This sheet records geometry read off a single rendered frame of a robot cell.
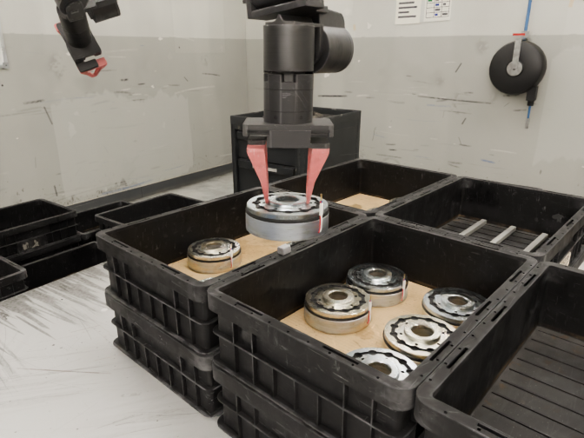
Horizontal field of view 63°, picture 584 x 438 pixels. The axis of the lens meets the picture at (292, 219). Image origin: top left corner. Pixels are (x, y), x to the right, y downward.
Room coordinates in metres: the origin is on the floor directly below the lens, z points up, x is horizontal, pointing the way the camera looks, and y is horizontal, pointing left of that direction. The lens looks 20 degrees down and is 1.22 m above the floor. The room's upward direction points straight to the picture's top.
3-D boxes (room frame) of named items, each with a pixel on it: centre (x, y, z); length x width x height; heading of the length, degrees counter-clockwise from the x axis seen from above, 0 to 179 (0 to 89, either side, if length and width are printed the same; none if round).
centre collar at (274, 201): (0.56, 0.01, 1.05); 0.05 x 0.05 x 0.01
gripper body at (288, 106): (0.56, 0.00, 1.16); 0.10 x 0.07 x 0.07; 91
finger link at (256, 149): (0.56, 0.02, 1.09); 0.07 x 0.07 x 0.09; 1
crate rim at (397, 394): (0.60, -0.13, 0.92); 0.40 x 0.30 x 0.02; 138
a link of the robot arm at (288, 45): (0.57, 0.00, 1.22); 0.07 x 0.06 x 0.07; 144
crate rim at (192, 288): (0.80, 0.10, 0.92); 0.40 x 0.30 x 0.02; 138
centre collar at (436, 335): (0.55, -0.18, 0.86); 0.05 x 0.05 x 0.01
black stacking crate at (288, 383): (0.60, -0.13, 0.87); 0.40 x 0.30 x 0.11; 138
